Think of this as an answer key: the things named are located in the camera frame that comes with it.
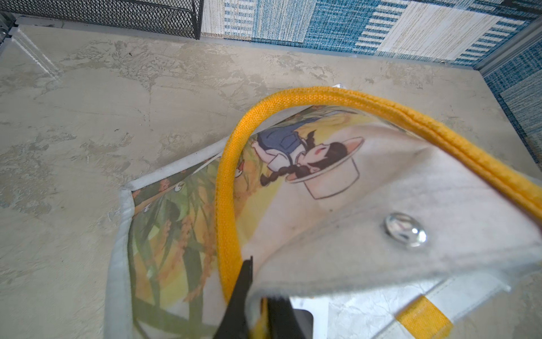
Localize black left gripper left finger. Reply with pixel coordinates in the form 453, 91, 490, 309
213, 257, 253, 339

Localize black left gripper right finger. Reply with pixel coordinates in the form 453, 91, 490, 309
268, 298, 305, 339

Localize white canvas bag yellow handles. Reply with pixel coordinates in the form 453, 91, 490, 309
104, 87, 541, 338

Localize black wire mesh shelf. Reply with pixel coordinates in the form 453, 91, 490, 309
1, 0, 204, 40

